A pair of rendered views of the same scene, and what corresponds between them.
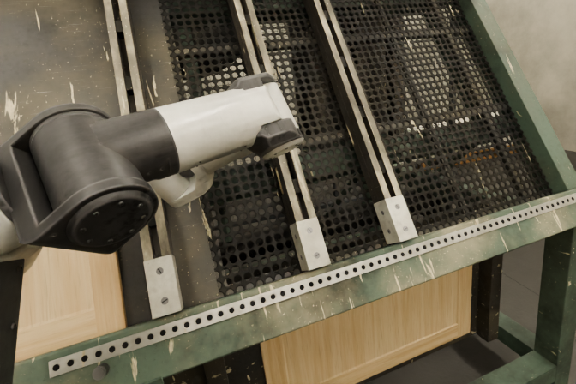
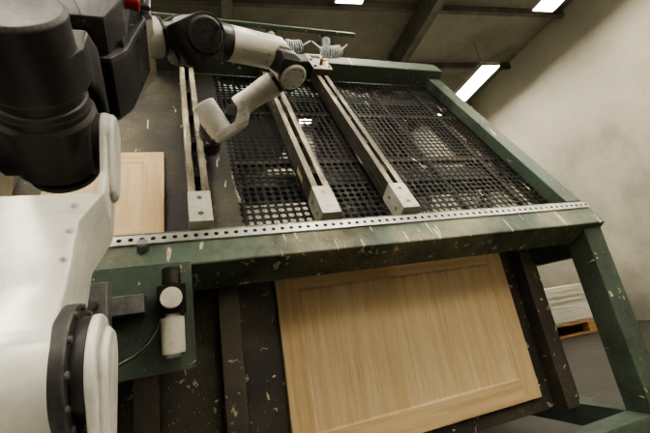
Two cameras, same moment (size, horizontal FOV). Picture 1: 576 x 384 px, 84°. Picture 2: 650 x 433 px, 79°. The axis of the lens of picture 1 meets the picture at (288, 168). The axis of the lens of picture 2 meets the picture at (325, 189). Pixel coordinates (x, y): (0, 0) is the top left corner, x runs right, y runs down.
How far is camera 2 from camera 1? 0.86 m
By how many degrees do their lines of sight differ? 33
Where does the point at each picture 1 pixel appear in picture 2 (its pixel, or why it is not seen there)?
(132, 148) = not seen: hidden behind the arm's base
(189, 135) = (242, 31)
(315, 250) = (327, 202)
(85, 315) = (132, 227)
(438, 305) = (487, 345)
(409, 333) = (458, 376)
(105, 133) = not seen: hidden behind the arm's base
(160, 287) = (198, 206)
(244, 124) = (269, 40)
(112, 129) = not seen: hidden behind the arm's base
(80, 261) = (135, 199)
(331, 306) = (343, 242)
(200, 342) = (225, 246)
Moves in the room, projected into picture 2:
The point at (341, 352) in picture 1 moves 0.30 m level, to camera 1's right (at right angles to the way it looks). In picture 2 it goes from (377, 383) to (470, 366)
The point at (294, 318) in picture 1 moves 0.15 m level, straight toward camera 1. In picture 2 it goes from (310, 244) to (310, 232)
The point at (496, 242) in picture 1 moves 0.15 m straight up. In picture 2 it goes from (500, 223) to (487, 182)
